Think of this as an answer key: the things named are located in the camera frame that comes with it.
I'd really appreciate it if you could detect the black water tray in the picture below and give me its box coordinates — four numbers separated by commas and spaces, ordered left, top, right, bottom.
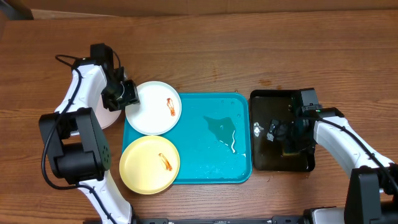
249, 90, 315, 172

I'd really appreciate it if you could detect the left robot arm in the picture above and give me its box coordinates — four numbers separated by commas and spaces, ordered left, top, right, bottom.
39, 54, 139, 223

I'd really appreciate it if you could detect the yellow plate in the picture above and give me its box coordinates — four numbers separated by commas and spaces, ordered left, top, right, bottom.
119, 136, 180, 195

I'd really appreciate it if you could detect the green yellow sponge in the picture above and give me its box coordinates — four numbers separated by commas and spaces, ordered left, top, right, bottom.
282, 149, 300, 156

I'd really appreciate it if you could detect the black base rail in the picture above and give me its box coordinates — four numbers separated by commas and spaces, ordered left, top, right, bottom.
83, 207, 346, 224

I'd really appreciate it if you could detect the white plate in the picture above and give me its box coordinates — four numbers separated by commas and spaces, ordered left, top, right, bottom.
125, 81, 182, 135
94, 95, 121, 129

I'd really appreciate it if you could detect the teal plastic tray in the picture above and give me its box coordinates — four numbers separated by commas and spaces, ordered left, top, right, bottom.
122, 93, 252, 184

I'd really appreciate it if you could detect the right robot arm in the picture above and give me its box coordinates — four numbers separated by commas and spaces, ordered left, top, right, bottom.
266, 108, 397, 224

